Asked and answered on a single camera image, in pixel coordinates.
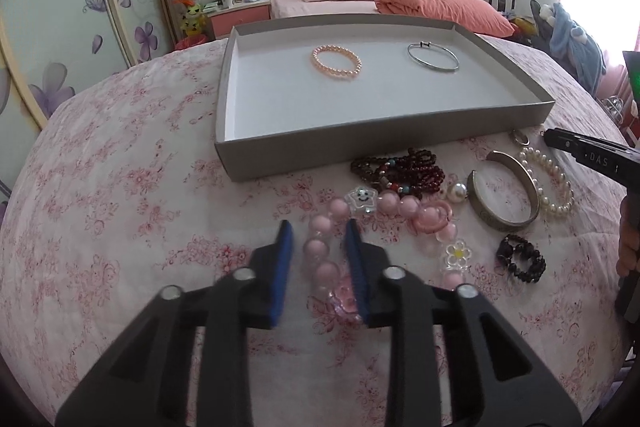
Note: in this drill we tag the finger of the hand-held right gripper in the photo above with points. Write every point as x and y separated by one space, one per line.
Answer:
590 157

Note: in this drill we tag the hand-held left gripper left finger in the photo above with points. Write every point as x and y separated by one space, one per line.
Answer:
284 272

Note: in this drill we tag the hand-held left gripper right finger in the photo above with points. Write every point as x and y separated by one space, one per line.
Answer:
357 272

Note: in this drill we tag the wide silver cuff bangle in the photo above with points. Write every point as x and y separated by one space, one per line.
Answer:
500 219

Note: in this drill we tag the big pearl pendant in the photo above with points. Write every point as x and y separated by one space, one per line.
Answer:
457 193

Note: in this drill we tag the grey cardboard tray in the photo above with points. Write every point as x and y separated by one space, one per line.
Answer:
300 107

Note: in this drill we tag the person's right hand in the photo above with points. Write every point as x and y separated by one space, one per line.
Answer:
631 242

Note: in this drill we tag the blue clothing pile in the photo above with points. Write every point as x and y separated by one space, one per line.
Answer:
580 52

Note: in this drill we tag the pink floral quilt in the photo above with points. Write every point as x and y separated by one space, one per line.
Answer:
125 207

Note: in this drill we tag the thin silver bangle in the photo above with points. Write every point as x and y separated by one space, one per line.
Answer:
425 43

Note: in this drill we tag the pink nightstand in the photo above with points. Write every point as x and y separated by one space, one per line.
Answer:
235 19

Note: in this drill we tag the wardrobe with purple flower doors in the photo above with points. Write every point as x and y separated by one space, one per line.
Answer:
60 7

